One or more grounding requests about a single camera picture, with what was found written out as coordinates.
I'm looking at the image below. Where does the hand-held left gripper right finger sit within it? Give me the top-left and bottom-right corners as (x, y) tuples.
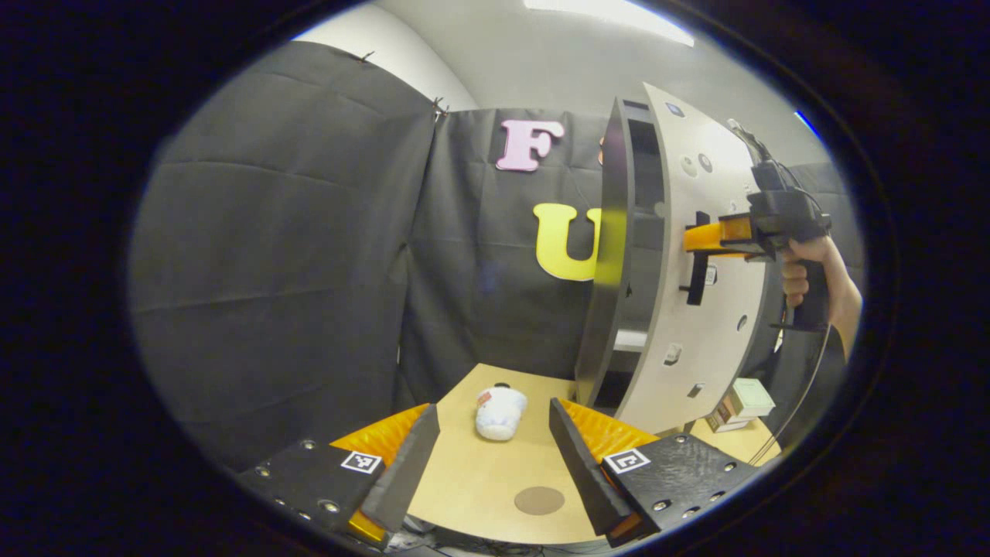
(548, 398), (763, 548)

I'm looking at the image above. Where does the dark grey cabinet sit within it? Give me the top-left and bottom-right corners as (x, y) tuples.
(574, 97), (671, 411)

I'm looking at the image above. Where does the pale green book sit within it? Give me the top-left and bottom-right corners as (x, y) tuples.
(727, 378), (777, 419)

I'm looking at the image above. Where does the black backdrop cloth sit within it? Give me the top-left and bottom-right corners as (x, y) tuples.
(128, 39), (863, 473)

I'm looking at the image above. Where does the brown book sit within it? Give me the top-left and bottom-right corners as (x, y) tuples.
(705, 398), (755, 434)

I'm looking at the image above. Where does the round brown coaster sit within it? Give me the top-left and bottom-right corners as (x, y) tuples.
(514, 486), (566, 517)

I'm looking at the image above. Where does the thin gripper cable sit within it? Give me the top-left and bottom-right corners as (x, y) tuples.
(746, 325), (832, 466)

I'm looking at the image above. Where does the black cabinet door handle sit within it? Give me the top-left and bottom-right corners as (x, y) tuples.
(679, 210), (712, 306)

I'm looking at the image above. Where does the long ceiling light panel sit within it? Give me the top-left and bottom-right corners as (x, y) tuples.
(524, 0), (695, 47)

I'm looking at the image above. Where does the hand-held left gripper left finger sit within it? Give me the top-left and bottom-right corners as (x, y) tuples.
(236, 404), (442, 547)

